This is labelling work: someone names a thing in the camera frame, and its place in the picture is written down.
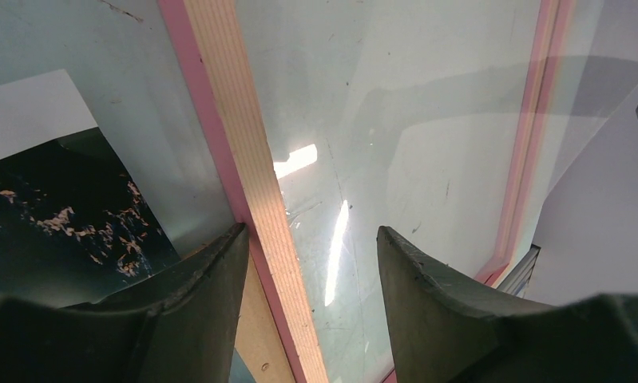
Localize landscape photo print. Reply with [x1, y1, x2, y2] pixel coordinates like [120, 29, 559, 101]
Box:
[0, 69, 180, 307]

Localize aluminium frame rails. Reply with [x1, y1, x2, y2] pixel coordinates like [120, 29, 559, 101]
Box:
[497, 245, 541, 298]

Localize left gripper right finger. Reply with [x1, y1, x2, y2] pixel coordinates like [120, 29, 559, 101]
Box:
[377, 226, 638, 382]

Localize brown backing board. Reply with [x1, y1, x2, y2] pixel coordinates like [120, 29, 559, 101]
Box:
[235, 256, 295, 382]

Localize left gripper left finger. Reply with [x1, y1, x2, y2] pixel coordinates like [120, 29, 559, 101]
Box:
[0, 223, 249, 382]

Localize pink wooden picture frame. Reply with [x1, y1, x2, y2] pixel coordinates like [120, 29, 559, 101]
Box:
[160, 1, 576, 382]

